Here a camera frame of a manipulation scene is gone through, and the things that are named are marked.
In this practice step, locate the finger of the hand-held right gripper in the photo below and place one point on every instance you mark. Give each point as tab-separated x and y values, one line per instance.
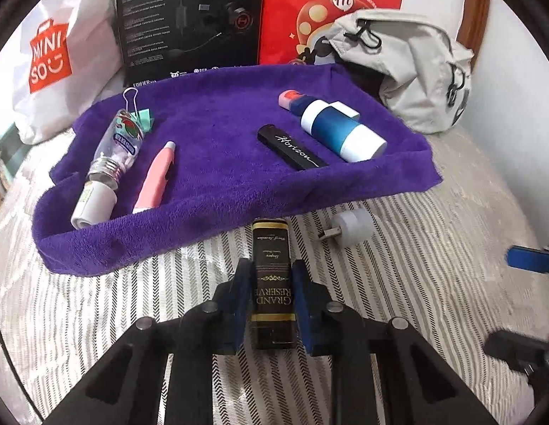
513	347
529	259

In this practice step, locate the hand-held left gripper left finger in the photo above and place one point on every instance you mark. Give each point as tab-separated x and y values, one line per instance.
238	303

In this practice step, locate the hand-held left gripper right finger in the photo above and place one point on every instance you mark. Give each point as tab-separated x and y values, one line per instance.
303	307

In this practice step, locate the black box with gold label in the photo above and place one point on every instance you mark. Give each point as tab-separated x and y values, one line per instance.
273	283

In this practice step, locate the white plug adapter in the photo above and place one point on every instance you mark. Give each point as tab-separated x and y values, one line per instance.
352	228

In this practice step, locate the pink pen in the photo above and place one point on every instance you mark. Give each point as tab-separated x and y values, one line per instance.
157	177

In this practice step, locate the long black box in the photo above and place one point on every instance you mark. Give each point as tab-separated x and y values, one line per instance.
294	148

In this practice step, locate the small cream paper roll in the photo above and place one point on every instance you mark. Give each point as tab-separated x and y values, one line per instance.
93	206

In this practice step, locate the blue and white bottle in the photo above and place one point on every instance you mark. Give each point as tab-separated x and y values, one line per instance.
340	130

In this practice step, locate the clear candy bottle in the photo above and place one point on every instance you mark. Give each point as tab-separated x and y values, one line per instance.
119	141

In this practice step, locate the white eraser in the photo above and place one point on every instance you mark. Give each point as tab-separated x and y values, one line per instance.
347	110

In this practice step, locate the striped bedsheet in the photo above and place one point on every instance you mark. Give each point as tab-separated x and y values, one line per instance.
411	274

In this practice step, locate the purple towel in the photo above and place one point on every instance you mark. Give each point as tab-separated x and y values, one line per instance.
221	150

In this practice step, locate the teal binder clip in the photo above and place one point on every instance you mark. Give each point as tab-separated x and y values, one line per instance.
146	119

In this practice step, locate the grey backpack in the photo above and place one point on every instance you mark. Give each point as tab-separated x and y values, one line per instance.
411	71

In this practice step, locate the wooden headboard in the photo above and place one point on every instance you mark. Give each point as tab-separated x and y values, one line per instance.
476	9

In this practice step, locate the teal container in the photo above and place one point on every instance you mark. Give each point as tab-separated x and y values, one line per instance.
13	146

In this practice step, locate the black headphone box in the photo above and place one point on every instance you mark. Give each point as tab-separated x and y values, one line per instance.
190	17

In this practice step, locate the red paper bag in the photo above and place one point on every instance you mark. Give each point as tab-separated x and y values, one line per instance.
301	17

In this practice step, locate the white shopping bag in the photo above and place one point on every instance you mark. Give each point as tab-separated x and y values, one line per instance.
57	44

